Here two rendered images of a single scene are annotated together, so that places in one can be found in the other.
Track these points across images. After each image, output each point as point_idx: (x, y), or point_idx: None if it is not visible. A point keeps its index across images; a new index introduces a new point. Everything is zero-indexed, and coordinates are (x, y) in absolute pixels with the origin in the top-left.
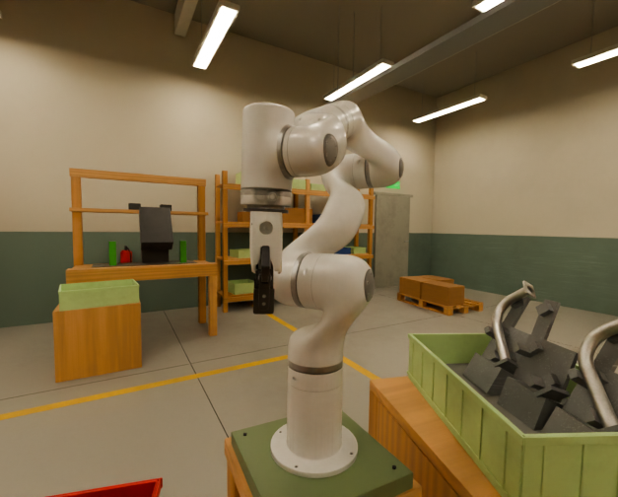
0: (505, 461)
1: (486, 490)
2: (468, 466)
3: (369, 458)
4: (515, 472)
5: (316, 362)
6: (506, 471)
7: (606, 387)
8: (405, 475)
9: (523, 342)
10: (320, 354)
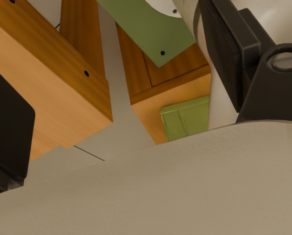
0: (183, 126)
1: (184, 95)
2: (209, 88)
3: (175, 28)
4: (173, 128)
5: (200, 40)
6: (180, 120)
7: None
8: (153, 62)
9: None
10: (207, 55)
